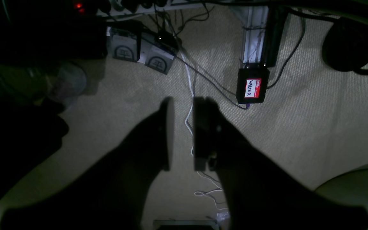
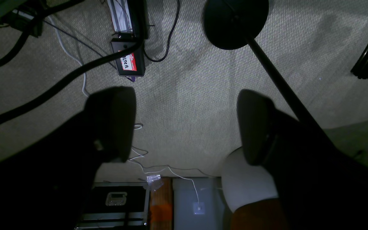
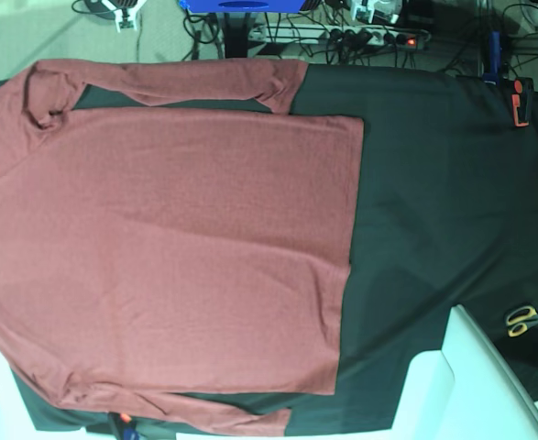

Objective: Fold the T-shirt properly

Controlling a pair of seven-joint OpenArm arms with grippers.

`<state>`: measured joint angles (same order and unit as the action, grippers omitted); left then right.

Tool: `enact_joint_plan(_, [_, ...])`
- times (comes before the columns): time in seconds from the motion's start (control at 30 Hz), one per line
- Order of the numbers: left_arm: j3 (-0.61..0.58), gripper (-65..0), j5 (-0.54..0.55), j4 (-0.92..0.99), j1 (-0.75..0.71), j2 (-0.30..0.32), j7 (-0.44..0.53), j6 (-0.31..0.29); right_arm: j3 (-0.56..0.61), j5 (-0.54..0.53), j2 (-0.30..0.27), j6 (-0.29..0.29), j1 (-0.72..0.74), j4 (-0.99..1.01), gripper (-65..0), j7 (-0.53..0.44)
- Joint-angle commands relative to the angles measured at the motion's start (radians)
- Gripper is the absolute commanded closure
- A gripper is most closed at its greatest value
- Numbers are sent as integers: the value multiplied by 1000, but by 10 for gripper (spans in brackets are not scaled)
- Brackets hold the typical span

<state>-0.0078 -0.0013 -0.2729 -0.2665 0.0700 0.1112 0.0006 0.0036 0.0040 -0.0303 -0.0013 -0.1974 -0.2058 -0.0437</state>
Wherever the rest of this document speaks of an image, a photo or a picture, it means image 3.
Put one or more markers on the blue orange clamp bottom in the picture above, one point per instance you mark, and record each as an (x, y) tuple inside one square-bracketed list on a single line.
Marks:
[(123, 427)]

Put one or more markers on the blue clamp top right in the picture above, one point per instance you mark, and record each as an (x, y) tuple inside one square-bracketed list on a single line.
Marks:
[(492, 61)]

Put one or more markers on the yellow-handled scissors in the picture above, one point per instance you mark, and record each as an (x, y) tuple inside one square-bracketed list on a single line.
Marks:
[(521, 320)]

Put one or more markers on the blue plastic box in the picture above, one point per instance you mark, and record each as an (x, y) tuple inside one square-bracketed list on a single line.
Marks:
[(242, 6)]

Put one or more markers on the black orange clamp right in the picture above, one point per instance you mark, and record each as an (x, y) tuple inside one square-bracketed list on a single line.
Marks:
[(522, 101)]

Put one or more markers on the red long-sleeve T-shirt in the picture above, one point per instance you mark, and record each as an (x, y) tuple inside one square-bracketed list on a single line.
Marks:
[(169, 232)]

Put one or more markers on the white power strip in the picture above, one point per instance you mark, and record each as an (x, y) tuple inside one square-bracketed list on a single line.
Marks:
[(379, 37)]

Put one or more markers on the black table cloth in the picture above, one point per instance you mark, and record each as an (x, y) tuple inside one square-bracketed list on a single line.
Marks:
[(447, 212)]

